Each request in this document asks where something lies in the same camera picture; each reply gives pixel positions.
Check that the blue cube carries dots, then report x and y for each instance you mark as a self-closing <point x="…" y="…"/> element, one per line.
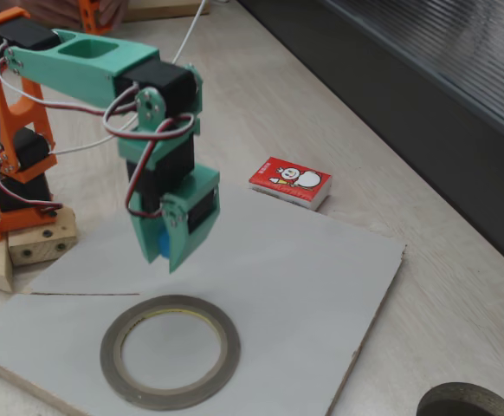
<point x="164" y="245"/>

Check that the red cartoon print box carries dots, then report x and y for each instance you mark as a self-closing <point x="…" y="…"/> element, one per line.
<point x="269" y="173"/>

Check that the orange green leader arm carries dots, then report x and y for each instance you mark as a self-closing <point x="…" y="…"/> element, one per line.
<point x="89" y="17"/>

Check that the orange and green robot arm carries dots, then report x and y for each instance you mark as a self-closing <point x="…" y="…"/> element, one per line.
<point x="83" y="69"/>

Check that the person's hand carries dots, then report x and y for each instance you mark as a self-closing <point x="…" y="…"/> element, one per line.
<point x="53" y="11"/>

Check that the wooden block with screw holes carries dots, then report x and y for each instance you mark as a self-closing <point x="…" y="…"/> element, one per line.
<point x="40" y="249"/>

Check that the grey board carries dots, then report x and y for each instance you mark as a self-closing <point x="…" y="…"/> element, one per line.
<point x="278" y="303"/>

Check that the long wooden plank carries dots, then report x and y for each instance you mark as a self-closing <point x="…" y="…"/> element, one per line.
<point x="161" y="11"/>

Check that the dark ribbed glass partition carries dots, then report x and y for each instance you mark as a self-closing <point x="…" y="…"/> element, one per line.
<point x="408" y="86"/>

